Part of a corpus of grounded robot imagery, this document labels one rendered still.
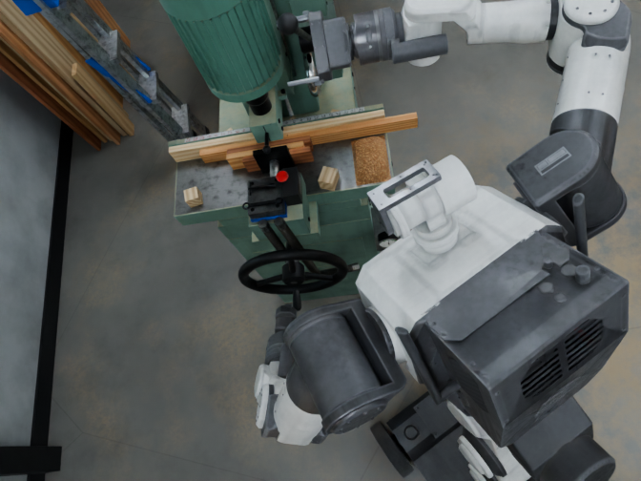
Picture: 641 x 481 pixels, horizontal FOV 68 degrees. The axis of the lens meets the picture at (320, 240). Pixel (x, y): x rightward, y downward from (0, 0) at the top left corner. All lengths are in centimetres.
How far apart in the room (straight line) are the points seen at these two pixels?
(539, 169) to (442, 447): 124
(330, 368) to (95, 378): 187
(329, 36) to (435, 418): 130
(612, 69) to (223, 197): 92
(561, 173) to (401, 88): 192
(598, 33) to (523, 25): 12
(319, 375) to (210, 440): 152
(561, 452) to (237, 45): 89
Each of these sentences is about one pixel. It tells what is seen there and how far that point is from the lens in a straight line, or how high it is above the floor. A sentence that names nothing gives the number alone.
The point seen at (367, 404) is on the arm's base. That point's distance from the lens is 62.
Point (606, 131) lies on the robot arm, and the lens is 80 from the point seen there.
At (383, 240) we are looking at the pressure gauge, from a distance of 139.
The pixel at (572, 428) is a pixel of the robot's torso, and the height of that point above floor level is 108.
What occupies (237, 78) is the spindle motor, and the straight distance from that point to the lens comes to 101.
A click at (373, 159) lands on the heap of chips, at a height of 94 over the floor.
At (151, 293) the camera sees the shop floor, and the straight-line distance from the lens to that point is 238.
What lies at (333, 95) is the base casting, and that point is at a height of 80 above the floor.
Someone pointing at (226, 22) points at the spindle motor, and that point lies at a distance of 93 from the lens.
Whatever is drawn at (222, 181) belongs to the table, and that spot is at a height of 90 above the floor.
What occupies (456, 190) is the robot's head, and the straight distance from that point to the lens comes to 61.
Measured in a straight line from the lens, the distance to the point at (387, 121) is 129.
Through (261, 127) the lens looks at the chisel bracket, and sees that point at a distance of 119.
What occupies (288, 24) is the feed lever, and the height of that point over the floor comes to 141.
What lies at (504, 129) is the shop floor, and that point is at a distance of 245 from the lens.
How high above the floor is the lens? 197
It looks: 65 degrees down
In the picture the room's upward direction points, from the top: 24 degrees counter-clockwise
